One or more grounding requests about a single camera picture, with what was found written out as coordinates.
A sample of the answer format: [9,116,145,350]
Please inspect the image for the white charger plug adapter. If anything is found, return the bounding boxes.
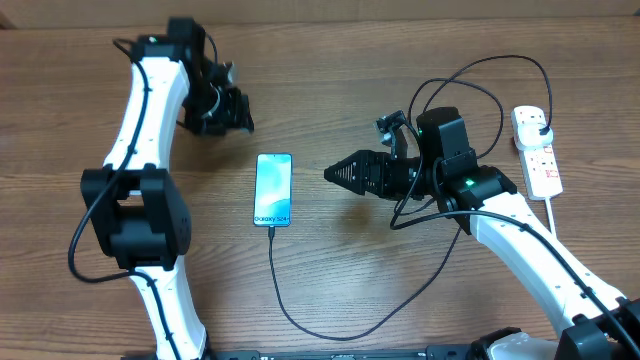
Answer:
[514,123,554,151]

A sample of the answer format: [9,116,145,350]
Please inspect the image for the black charging cable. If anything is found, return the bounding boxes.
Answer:
[267,54,554,343]

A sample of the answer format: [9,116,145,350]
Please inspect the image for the blue Galaxy smartphone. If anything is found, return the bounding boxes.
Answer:
[253,153,293,227]

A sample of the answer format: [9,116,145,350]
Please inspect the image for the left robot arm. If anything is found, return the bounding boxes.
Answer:
[68,17,254,359]

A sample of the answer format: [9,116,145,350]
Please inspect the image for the white power strip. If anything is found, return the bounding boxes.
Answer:
[510,105,563,200]

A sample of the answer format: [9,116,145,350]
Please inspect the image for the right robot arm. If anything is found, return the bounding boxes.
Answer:
[324,107,639,359]

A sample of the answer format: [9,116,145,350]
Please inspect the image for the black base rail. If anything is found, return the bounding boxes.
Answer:
[213,344,471,360]

